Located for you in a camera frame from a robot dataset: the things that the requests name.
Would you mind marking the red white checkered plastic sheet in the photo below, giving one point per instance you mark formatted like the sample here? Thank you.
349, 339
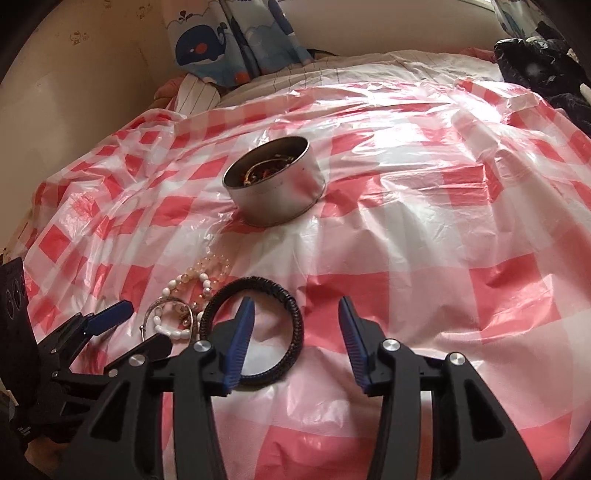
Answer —
458, 217

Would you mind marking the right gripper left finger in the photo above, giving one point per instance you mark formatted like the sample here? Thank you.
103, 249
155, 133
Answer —
121, 436

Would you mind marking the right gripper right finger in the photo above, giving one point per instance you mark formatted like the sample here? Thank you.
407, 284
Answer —
473, 436

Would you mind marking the round silver metal tin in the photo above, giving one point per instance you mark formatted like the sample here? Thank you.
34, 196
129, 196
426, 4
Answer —
275, 182

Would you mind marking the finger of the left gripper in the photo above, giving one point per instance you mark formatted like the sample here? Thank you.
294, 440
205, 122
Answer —
154, 348
70, 338

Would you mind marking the blue whale curtain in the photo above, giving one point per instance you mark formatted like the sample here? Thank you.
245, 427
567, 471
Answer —
229, 43

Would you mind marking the pink pillow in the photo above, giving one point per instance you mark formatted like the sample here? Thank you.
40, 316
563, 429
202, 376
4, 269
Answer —
165, 96

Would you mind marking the silver metal bangle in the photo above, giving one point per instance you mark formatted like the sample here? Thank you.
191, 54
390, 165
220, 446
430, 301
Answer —
170, 317

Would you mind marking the black jacket pile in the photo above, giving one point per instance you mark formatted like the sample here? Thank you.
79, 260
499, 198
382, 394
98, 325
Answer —
543, 64

